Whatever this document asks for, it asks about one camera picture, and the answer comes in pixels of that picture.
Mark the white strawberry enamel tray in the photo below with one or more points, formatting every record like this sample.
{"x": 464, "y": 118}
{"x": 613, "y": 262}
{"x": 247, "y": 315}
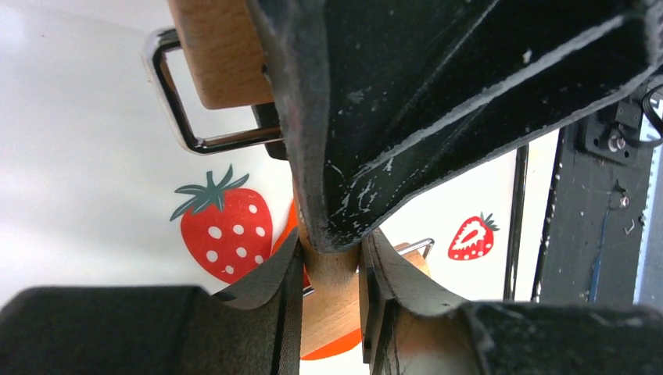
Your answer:
{"x": 89, "y": 166}

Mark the wooden pastry roller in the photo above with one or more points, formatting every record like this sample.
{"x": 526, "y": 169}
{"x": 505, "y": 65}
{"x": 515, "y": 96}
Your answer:
{"x": 225, "y": 60}

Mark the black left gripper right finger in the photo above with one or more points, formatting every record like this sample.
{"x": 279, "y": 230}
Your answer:
{"x": 412, "y": 325}

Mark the orange dough disc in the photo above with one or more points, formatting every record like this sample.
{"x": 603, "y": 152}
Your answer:
{"x": 330, "y": 327}

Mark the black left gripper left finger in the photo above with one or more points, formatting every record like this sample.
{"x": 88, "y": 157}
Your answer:
{"x": 251, "y": 327}

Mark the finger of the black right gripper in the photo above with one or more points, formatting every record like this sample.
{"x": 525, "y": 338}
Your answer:
{"x": 380, "y": 101}

